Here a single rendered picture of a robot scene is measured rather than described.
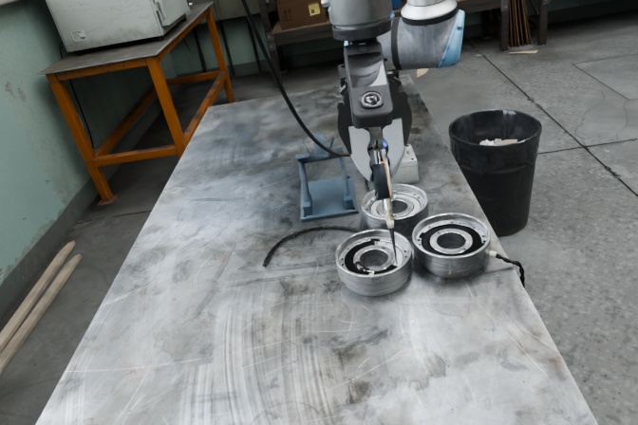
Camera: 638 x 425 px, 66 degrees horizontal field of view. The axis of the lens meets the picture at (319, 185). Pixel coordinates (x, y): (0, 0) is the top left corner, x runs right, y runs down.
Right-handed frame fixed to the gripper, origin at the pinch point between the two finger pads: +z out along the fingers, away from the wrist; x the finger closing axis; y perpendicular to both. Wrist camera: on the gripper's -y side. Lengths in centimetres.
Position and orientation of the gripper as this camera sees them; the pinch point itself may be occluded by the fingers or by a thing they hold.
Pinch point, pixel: (380, 174)
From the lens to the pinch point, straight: 68.1
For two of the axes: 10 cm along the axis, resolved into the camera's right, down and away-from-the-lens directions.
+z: 1.7, 8.6, 4.9
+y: -0.2, -4.9, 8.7
